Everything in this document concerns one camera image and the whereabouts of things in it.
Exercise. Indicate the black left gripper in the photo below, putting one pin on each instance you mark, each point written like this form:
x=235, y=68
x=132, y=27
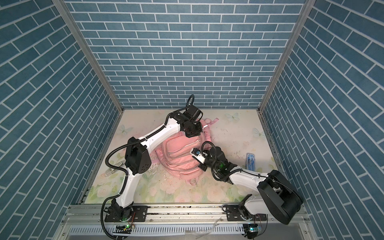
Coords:
x=199, y=130

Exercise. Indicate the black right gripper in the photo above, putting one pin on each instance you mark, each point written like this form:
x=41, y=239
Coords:
x=201, y=166

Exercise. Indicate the blue pencil case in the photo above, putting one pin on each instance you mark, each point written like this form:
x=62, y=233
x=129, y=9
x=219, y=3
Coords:
x=250, y=162

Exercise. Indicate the pink student backpack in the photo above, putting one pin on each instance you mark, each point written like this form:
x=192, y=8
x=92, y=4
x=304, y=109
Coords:
x=174, y=153

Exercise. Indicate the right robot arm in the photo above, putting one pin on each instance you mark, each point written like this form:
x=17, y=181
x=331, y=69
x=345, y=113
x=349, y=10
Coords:
x=278, y=197

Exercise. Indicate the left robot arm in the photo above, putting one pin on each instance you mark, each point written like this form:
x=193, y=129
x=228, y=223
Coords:
x=137, y=156

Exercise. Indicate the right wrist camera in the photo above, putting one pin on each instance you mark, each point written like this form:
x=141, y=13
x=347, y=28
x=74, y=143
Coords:
x=198, y=155

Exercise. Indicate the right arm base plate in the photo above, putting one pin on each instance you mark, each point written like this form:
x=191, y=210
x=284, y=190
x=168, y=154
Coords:
x=236, y=213

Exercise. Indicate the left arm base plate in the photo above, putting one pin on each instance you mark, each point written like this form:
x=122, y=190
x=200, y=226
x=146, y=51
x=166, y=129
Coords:
x=129, y=214

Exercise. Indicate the aluminium front rail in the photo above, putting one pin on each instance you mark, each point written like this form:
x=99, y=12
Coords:
x=182, y=221

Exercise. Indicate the right corner aluminium post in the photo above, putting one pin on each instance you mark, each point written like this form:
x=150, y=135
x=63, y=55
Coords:
x=304, y=14

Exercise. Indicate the corner aluminium post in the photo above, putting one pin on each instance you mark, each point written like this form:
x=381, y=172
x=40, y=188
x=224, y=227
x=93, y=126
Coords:
x=81, y=41
x=304, y=14

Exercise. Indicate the left corner aluminium post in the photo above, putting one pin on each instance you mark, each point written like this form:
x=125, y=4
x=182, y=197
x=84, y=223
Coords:
x=81, y=41

